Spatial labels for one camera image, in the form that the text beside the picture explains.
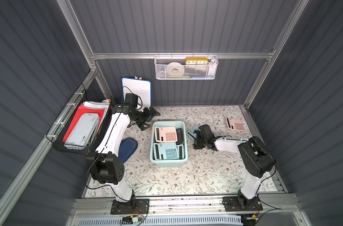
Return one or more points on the teal calculator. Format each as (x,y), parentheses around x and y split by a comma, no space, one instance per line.
(166,151)

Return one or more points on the yellow clock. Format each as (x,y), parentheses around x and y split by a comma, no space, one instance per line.
(196,61)

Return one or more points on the light grey pencil case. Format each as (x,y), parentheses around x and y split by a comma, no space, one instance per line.
(83,131)

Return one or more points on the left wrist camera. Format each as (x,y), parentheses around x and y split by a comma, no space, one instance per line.
(131,99)

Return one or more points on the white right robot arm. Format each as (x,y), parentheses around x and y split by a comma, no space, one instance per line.
(255,156)

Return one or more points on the white wire wall basket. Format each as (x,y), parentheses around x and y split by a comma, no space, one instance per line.
(192,72)

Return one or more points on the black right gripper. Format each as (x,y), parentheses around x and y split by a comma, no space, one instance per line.
(199,139)

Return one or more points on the white tape roll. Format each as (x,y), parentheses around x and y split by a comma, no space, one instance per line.
(175,69)

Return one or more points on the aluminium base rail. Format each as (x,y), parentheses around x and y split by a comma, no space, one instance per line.
(192,210)

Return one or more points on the navy blue glasses case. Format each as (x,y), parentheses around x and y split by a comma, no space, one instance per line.
(127,148)

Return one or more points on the red folder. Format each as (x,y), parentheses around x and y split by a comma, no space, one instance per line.
(81,110)

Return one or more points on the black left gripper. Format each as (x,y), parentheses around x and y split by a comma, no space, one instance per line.
(148,117)

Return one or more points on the white papers in basket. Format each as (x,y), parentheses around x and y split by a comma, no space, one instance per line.
(105,104)

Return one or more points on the blue framed whiteboard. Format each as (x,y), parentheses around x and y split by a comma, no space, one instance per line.
(142,88)

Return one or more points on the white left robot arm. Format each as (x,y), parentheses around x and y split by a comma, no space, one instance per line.
(105,167)

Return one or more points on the mint green storage box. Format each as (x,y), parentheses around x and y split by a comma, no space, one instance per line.
(169,163)

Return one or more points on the black calculator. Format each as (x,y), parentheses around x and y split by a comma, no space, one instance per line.
(180,143)

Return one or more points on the pink calculator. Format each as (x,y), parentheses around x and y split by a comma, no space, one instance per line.
(235,124)
(165,134)

